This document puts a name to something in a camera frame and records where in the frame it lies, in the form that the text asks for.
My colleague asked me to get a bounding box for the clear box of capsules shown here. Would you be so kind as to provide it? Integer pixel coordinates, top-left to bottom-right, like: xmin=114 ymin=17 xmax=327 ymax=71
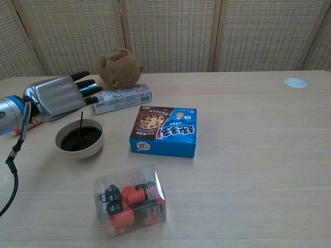
xmin=93 ymin=164 xmax=167 ymax=238

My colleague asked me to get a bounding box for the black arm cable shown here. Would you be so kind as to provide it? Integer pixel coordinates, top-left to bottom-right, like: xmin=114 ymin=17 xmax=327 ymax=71
xmin=0 ymin=102 xmax=32 ymax=218

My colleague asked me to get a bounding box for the brown plush toy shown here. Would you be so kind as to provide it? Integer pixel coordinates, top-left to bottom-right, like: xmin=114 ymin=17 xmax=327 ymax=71
xmin=96 ymin=48 xmax=145 ymax=88

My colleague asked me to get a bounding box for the white round table grommet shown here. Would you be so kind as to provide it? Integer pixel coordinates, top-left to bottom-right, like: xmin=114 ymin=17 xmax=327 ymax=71
xmin=284 ymin=77 xmax=307 ymax=89

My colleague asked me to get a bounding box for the white cup of coffee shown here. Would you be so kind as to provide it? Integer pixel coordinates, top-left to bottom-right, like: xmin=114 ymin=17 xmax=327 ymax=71
xmin=55 ymin=118 xmax=105 ymax=160

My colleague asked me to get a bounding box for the long floral print box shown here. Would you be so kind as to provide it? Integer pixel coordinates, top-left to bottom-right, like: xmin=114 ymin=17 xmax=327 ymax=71
xmin=91 ymin=82 xmax=153 ymax=116

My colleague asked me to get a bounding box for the blue cookie box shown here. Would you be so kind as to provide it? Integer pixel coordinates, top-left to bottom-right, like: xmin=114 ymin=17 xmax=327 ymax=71
xmin=129 ymin=105 xmax=198 ymax=159

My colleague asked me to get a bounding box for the woven rattan folding screen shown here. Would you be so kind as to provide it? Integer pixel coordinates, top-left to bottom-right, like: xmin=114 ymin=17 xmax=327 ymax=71
xmin=0 ymin=0 xmax=331 ymax=81

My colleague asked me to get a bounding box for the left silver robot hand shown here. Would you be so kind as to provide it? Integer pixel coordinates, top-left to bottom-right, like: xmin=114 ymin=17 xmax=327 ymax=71
xmin=22 ymin=71 xmax=104 ymax=122

